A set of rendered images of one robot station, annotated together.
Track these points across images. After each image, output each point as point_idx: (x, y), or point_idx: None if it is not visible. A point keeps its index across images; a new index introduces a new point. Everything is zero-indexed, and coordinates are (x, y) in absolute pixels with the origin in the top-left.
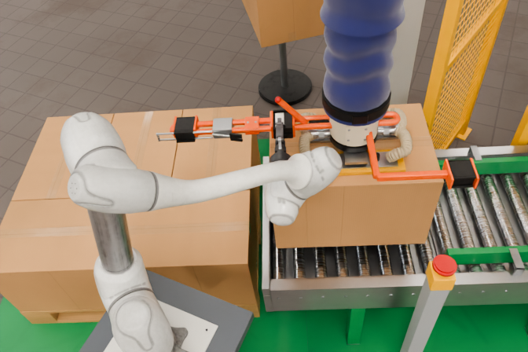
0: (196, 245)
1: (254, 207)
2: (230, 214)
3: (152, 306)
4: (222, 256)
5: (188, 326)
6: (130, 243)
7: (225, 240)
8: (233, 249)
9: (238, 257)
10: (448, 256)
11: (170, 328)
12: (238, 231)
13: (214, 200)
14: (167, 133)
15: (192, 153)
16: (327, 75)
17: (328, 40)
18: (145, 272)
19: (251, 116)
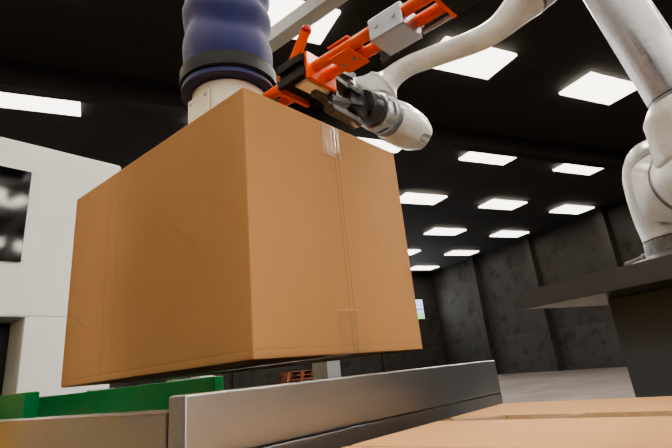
0: (650, 404)
1: None
2: (482, 424)
3: (627, 155)
4: (564, 402)
5: None
6: (629, 77)
7: (541, 409)
8: (524, 406)
9: (520, 404)
10: None
11: (633, 219)
12: (486, 415)
13: (524, 436)
14: None
15: None
16: (259, 30)
17: None
18: (649, 149)
19: (337, 41)
